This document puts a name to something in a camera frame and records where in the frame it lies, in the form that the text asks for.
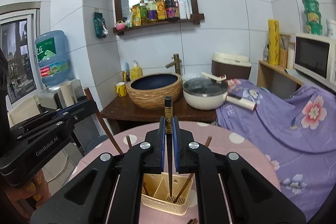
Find dark chopstick gold band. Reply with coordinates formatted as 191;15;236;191
165;96;173;197

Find brown wooden chopstick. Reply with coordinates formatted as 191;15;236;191
84;88;123;155
172;136;213;204

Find brown chopstick group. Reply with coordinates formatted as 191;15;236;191
126;135;133;149

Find woven pattern basin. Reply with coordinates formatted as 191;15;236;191
126;73;182;109

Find dark wooden counter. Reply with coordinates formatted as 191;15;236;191
100;96;217;134

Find cream pan with lid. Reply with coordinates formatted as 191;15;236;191
183;77;257;111

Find yellow mug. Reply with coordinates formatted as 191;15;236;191
115;82;127;97

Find yellow soap bottle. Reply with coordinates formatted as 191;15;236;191
130;61;143;80

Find grey water dispenser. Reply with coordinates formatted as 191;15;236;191
34;79;85;110

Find brass faucet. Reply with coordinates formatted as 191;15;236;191
165;53;182;75

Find cream perforated utensil holder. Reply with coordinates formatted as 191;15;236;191
141;172;193;216

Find brown white rice cooker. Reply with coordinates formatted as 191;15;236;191
211;52;252;80

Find blue water jug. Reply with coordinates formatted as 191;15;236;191
35;30;71;86

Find green hanging packet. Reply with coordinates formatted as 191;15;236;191
93;12;108;39

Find light wooden shelf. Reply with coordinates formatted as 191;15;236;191
256;60;304;99

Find dark soy sauce bottle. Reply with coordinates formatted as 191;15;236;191
165;0;180;21

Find yellow roll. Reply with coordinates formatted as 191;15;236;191
268;19;280;65

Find white microwave oven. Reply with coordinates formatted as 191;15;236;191
294;34;335;91

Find stack green instant bowls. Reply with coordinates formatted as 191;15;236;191
302;0;323;35

